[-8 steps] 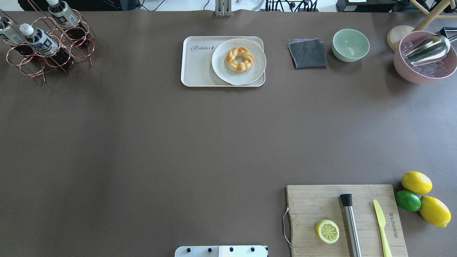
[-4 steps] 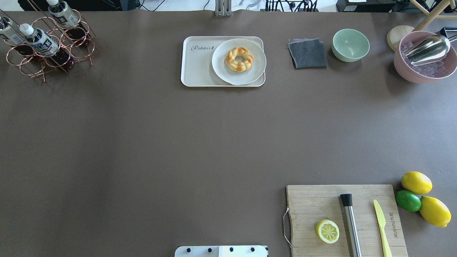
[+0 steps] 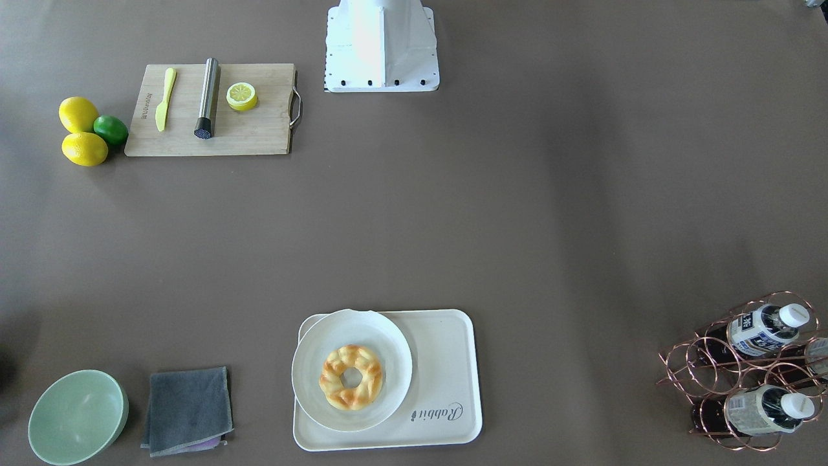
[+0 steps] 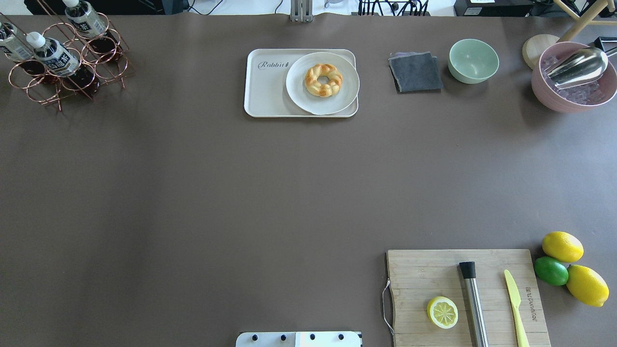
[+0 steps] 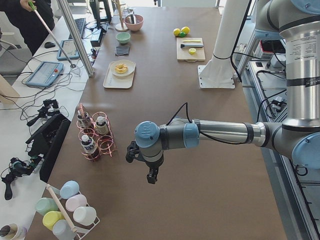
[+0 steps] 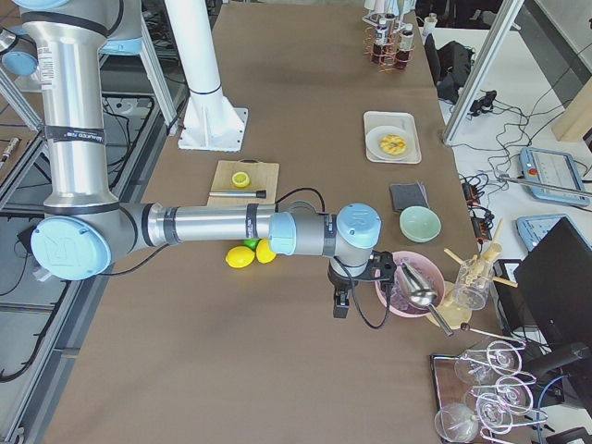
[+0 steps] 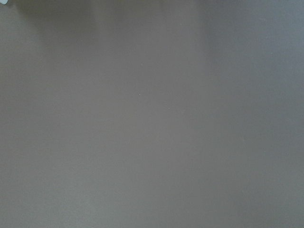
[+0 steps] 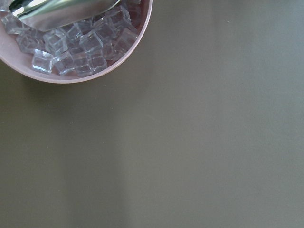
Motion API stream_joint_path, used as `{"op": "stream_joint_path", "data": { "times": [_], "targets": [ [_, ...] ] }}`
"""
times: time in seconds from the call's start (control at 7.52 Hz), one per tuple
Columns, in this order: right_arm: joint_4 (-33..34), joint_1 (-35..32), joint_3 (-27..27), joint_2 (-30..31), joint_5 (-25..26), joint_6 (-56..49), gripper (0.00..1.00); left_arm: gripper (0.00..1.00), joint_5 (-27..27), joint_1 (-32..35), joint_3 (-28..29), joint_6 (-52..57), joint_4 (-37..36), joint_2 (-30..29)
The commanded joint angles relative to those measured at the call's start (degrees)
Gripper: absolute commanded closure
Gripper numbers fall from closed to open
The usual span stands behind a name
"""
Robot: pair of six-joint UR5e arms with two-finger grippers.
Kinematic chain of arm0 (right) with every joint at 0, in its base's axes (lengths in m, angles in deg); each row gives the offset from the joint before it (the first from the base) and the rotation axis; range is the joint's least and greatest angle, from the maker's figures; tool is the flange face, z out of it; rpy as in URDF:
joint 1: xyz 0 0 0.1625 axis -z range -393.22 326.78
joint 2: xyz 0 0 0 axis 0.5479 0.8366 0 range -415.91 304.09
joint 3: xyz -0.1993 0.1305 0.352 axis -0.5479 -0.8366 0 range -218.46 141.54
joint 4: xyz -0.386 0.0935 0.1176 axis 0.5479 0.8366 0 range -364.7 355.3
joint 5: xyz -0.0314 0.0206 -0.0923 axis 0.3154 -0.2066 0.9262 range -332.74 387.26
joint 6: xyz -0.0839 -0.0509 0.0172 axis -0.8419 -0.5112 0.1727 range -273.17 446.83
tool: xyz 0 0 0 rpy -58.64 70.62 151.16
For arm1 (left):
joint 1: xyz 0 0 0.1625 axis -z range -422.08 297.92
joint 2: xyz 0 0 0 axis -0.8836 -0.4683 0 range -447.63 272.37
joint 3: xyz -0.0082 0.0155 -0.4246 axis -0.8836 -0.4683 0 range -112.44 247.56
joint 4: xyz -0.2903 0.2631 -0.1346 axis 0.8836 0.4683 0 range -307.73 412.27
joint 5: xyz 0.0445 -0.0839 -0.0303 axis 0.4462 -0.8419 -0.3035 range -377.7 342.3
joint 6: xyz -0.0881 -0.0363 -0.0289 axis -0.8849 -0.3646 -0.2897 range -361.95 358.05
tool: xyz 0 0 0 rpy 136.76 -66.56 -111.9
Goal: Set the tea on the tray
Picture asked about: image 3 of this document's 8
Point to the cream rectangular tray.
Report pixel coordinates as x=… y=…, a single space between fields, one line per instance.
x=442 y=406

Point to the yellow lemon lower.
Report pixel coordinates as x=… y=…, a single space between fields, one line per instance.
x=85 y=149

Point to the braided ring bread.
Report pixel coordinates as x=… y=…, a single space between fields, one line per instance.
x=359 y=397

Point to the grey folded cloth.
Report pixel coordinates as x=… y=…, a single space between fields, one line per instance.
x=187 y=411

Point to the green lime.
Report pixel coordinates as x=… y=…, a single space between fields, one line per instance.
x=110 y=129

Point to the copper wire bottle rack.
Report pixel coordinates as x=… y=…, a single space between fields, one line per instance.
x=706 y=368

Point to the yellow lemon upper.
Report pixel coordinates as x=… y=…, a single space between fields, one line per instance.
x=77 y=114

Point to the yellow lemon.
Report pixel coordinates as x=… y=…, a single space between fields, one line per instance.
x=85 y=149
x=77 y=114

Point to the tea bottle white cap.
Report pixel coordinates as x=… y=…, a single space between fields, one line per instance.
x=752 y=412

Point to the yellow plastic knife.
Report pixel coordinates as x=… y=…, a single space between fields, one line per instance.
x=161 y=113

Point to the wooden cutting board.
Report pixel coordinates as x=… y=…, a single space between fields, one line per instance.
x=264 y=130

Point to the half lemon slice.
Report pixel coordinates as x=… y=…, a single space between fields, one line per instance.
x=241 y=96

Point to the steel cylinder muddler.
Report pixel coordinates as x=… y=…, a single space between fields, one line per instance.
x=205 y=127

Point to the white round plate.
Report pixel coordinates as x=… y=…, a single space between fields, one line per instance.
x=365 y=328

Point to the mint green bowl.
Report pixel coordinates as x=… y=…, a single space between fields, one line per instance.
x=77 y=417

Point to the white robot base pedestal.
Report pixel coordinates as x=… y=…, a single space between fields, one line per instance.
x=381 y=47

